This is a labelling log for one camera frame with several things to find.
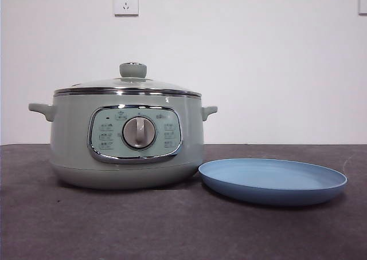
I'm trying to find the glass lid with green knob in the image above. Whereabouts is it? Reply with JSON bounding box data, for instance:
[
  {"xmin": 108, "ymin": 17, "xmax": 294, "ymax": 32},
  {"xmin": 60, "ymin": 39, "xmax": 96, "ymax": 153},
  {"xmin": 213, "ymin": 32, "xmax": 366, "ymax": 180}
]
[{"xmin": 54, "ymin": 62, "xmax": 203, "ymax": 98}]

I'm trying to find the blue round plate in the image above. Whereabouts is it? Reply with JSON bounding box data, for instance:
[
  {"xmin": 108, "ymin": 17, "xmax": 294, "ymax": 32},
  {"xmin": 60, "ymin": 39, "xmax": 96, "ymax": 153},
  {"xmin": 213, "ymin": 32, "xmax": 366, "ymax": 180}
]
[{"xmin": 198, "ymin": 157, "xmax": 349, "ymax": 207}]

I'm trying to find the pale green electric steamer pot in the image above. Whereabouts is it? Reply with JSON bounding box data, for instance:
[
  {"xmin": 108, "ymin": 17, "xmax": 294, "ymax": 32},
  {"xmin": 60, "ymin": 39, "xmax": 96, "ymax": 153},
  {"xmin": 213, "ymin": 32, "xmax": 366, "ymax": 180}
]
[{"xmin": 28, "ymin": 93, "xmax": 218, "ymax": 191}]

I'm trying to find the white wall socket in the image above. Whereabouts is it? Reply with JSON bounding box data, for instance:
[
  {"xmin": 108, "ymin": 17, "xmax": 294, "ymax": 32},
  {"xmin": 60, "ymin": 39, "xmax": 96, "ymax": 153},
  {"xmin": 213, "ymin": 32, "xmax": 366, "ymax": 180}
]
[{"xmin": 114, "ymin": 0, "xmax": 139, "ymax": 17}]

